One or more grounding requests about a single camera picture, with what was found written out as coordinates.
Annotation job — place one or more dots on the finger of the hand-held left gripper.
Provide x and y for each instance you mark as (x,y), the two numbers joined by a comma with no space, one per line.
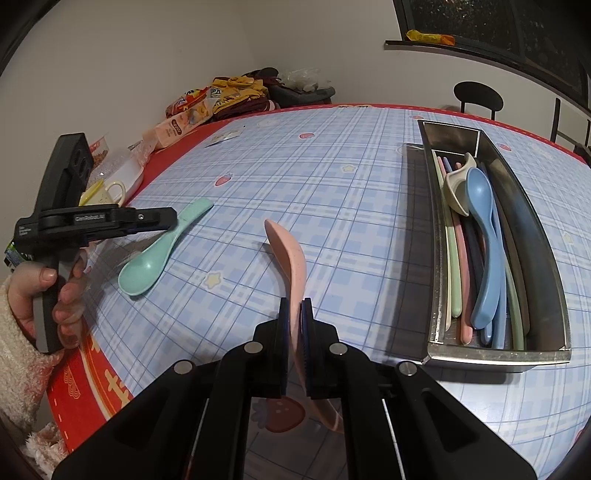
(147,215)
(143,226)

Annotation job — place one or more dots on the black window sill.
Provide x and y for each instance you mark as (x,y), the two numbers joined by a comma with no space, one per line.
(461,50)

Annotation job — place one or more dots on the small paper card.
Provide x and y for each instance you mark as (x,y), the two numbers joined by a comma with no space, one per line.
(225,138)

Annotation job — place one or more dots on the pink chopstick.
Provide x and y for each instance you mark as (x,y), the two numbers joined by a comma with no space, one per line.
(464,300)

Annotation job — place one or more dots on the person's left hand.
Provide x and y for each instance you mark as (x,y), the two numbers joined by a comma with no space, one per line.
(69,295)

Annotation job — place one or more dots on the black stool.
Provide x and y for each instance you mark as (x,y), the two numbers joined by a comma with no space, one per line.
(300,98)

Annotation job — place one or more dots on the clear plastic bag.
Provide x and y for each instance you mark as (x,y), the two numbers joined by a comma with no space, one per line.
(302,78)

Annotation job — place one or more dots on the yellow snack packet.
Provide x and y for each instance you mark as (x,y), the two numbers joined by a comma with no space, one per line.
(429,37)

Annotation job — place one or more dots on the black round-back chair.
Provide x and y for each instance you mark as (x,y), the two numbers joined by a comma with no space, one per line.
(478,94)

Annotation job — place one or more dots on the metal utensil tray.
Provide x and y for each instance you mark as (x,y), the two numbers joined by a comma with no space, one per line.
(531,240)

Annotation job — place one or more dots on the cream mug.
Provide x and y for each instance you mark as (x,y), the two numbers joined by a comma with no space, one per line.
(108,196)

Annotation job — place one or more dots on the green spoon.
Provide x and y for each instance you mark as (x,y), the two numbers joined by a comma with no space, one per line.
(138,272)

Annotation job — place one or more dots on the orange snack bag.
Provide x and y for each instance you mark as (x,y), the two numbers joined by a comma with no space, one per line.
(184,101)

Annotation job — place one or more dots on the blue plaid table mat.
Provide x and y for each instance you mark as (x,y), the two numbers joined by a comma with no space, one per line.
(346,230)

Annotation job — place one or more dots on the beige spoon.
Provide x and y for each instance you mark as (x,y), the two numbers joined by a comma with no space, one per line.
(455,194)

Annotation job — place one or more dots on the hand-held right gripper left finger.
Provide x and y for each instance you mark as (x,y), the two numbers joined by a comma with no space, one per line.
(284,350)

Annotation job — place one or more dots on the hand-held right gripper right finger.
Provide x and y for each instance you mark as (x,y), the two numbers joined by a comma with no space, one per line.
(305,350)

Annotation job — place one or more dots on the person's left forearm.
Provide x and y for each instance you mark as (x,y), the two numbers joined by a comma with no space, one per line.
(18,383)

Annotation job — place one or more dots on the pink spoon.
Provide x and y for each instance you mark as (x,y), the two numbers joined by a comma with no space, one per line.
(288,258)

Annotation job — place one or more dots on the dark black-framed window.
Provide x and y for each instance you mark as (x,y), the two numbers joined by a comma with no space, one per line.
(485,18)

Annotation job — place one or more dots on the blue spoon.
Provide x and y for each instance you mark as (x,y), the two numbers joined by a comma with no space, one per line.
(482,277)

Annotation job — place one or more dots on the black metal rack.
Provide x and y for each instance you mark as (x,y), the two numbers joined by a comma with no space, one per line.
(556,120)

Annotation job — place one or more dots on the red snack box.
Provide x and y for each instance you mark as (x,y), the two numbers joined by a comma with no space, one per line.
(99,150)

